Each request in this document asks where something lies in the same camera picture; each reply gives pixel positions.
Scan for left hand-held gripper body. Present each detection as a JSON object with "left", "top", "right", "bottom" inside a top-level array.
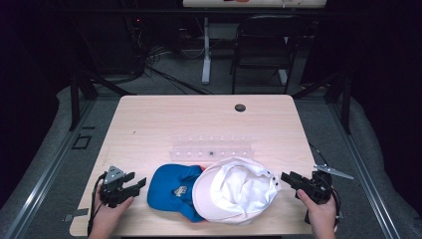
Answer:
[{"left": 99, "top": 165, "right": 135, "bottom": 209}]

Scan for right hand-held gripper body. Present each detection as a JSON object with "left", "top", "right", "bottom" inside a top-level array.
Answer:
[{"left": 297, "top": 164, "right": 354, "bottom": 205}]

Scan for blue cap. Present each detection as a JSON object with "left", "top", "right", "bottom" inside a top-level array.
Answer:
[{"left": 146, "top": 163, "right": 206, "bottom": 223}]

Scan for white cap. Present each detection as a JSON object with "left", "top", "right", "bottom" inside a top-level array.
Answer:
[{"left": 191, "top": 156, "right": 283, "bottom": 226}]

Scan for clear acrylic rack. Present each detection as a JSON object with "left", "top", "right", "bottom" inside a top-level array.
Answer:
[{"left": 168, "top": 133, "right": 256, "bottom": 163}]

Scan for person's right hand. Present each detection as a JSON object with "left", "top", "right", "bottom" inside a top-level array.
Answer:
[{"left": 296, "top": 188, "right": 338, "bottom": 235}]

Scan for person's left hand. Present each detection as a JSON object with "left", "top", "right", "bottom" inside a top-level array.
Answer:
[{"left": 89, "top": 193, "right": 134, "bottom": 238}]

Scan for grey tape strip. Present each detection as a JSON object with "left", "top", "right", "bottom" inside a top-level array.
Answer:
[{"left": 62, "top": 207, "right": 90, "bottom": 223}]

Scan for black metal stand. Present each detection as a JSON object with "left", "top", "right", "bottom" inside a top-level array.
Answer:
[
  {"left": 292, "top": 68, "right": 353, "bottom": 135},
  {"left": 68, "top": 64, "right": 137, "bottom": 132}
]

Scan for black folding chair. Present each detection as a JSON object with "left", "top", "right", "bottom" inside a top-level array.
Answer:
[{"left": 229, "top": 13, "right": 308, "bottom": 96}]

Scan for white desk leg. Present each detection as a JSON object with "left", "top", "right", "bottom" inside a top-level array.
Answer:
[{"left": 201, "top": 17, "right": 213, "bottom": 86}]

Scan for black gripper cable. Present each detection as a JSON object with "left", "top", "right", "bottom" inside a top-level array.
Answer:
[
  {"left": 87, "top": 172, "right": 107, "bottom": 237},
  {"left": 330, "top": 186, "right": 342, "bottom": 221}
]

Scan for thin black cable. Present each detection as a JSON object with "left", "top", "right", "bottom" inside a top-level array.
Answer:
[{"left": 308, "top": 142, "right": 329, "bottom": 167}]

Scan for aluminium floor rail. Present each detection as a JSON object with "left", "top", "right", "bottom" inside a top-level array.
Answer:
[
  {"left": 3, "top": 99, "right": 98, "bottom": 239},
  {"left": 327, "top": 103, "right": 401, "bottom": 239}
]

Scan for black floor cables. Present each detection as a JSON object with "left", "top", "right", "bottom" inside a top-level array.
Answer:
[{"left": 143, "top": 43, "right": 215, "bottom": 97}]

